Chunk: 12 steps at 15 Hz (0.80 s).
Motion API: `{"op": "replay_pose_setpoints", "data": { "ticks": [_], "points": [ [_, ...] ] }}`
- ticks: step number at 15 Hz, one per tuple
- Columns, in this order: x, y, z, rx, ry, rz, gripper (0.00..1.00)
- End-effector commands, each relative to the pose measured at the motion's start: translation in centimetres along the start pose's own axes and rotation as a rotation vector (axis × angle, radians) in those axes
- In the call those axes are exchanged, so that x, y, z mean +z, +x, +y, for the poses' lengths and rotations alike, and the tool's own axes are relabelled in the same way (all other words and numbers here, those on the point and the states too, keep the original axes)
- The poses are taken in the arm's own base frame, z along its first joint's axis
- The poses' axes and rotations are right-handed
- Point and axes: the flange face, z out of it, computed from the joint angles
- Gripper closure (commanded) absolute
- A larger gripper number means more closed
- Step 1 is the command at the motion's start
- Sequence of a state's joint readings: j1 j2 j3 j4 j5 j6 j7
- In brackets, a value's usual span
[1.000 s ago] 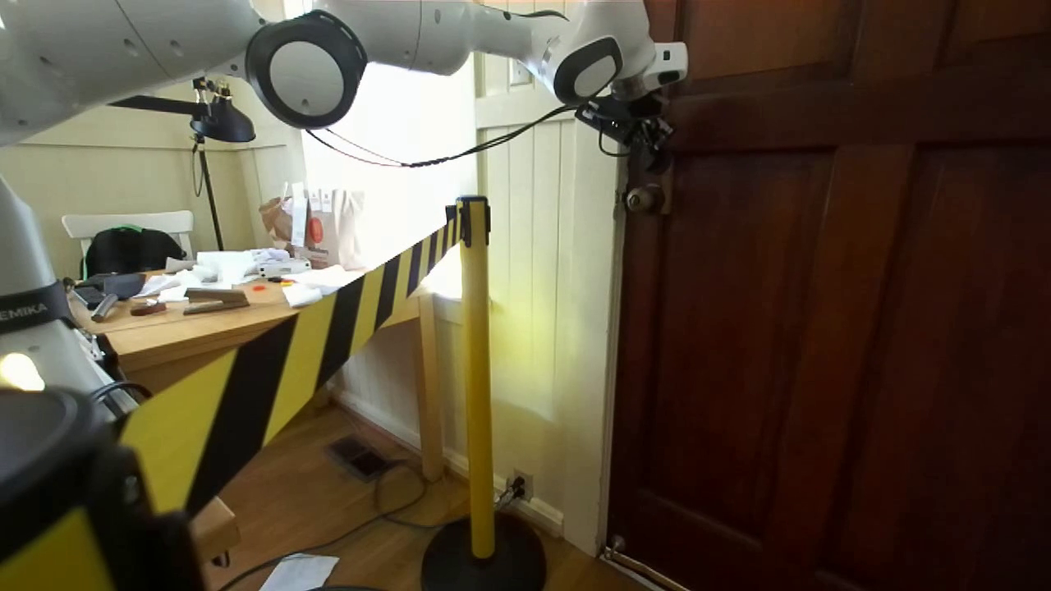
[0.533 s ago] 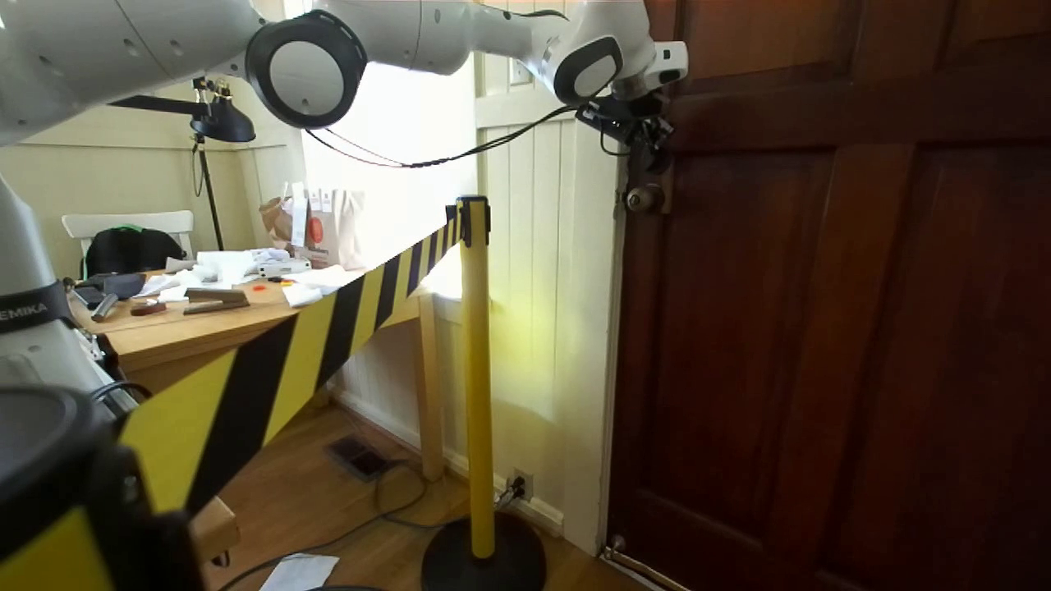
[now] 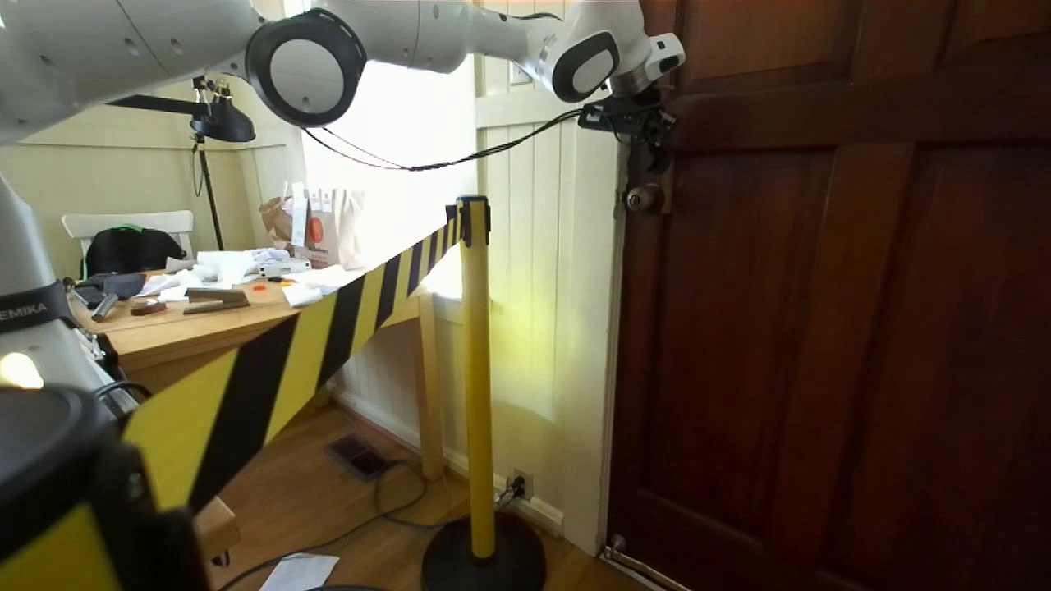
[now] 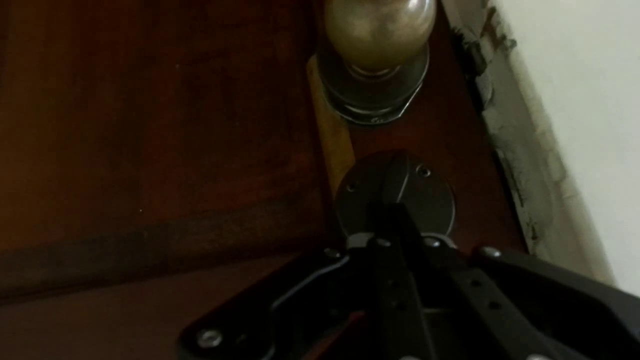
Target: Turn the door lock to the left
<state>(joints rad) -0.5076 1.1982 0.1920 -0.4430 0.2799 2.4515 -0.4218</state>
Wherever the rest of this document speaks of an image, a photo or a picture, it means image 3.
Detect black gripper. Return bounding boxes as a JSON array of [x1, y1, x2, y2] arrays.
[[623, 88, 684, 184]]

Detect brass door knob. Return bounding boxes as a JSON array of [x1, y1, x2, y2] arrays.
[[623, 177, 671, 220]]

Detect dark brown wooden door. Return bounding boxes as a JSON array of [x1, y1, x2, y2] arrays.
[[605, 0, 1051, 591]]

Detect paper bags and boxes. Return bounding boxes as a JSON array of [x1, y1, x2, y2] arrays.
[[261, 181, 373, 272]]

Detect black floor vent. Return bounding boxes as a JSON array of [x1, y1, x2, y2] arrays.
[[329, 432, 398, 483]]

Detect yellow black striped barrier belt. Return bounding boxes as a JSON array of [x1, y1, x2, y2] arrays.
[[115, 210, 468, 520]]

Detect pile of white papers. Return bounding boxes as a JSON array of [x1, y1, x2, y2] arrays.
[[134, 242, 369, 313]]

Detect grey stapler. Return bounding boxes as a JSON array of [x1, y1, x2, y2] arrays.
[[180, 281, 254, 319]]

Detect wooden table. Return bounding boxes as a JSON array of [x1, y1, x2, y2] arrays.
[[62, 267, 453, 487]]

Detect black bag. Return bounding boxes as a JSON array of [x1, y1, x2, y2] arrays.
[[86, 224, 186, 279]]

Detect white paper sheet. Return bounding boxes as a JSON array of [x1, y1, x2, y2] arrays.
[[255, 547, 342, 591]]

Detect white chair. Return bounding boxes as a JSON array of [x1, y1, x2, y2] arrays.
[[61, 207, 199, 279]]

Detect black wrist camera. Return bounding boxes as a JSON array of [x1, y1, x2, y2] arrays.
[[576, 95, 636, 135]]

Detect yellow stanchion post black base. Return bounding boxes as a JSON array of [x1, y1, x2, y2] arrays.
[[421, 192, 550, 591]]

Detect wall outlet plug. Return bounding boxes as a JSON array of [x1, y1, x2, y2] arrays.
[[500, 467, 537, 501]]

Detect black camera tripod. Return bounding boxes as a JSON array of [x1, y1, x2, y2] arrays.
[[110, 73, 261, 253]]

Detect black floor cable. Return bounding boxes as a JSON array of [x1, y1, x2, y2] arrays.
[[215, 457, 445, 591]]

